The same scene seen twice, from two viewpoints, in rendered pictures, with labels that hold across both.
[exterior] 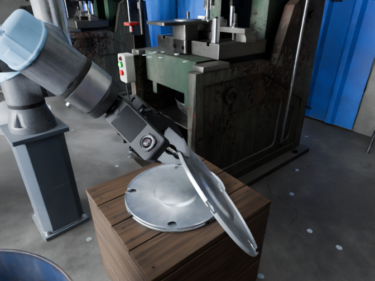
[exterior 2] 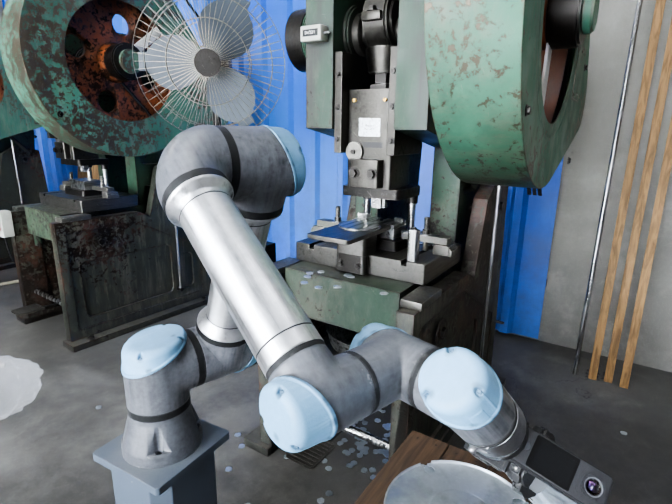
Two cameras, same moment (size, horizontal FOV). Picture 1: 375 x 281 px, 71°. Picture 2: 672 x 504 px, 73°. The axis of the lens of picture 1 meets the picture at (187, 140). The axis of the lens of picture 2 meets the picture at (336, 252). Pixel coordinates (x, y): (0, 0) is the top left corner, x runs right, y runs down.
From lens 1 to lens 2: 0.53 m
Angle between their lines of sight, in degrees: 21
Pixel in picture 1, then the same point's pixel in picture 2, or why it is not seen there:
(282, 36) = (477, 238)
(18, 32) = (491, 386)
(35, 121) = (185, 436)
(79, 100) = (507, 446)
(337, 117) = (516, 323)
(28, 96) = (178, 393)
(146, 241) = not seen: outside the picture
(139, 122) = (568, 459)
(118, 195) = not seen: outside the picture
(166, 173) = (420, 485)
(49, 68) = (502, 419)
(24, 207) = not seen: outside the picture
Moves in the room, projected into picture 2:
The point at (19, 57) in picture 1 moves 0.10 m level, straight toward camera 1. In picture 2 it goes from (485, 417) to (598, 464)
